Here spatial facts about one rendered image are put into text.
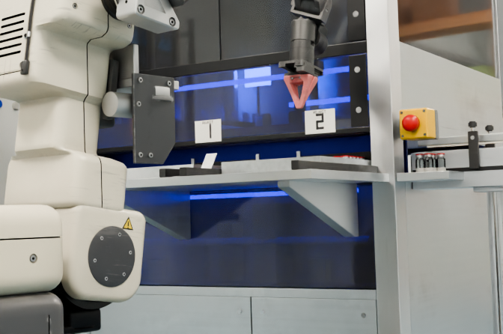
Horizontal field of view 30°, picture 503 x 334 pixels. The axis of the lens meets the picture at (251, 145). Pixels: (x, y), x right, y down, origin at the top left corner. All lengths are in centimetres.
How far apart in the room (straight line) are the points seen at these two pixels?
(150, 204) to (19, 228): 112
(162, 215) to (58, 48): 92
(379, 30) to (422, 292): 66
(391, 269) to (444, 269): 31
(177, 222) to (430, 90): 76
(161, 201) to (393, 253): 62
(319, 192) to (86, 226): 70
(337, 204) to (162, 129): 64
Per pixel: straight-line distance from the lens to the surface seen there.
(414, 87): 241
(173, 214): 248
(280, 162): 209
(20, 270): 131
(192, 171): 208
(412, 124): 220
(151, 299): 263
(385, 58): 229
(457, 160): 231
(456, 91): 273
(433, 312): 246
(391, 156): 226
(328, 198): 215
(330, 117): 233
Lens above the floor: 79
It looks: 4 degrees up
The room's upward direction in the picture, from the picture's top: 2 degrees counter-clockwise
